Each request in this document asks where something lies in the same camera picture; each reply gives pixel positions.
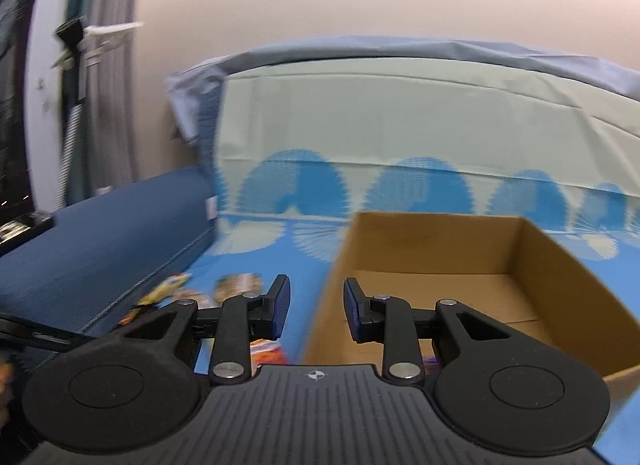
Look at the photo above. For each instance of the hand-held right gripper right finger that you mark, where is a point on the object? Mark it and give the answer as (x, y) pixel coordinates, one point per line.
(353, 310)

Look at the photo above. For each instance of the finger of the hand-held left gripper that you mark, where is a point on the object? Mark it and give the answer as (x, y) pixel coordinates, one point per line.
(40, 334)

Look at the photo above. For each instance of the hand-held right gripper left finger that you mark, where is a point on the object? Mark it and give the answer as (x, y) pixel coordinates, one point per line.
(280, 306)

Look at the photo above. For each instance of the brown cardboard box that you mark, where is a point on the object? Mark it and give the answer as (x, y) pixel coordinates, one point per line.
(465, 255)

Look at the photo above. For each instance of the colourful printed snack packet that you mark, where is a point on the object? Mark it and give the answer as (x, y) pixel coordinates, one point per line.
(239, 287)

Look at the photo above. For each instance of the orange snack packet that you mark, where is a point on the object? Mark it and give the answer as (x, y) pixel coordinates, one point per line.
(267, 351)

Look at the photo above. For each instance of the dark blue cushion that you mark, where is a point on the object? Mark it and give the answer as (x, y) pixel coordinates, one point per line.
(110, 240)

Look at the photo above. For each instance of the white cushion tag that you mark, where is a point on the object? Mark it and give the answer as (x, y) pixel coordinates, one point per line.
(211, 207)

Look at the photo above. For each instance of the yellow snack packet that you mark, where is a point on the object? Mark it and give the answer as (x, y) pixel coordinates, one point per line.
(161, 290)

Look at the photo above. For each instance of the light blue quilt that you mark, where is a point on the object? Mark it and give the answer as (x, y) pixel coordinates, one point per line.
(200, 90)

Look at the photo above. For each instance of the dark window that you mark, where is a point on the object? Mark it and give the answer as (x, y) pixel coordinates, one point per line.
(12, 95)

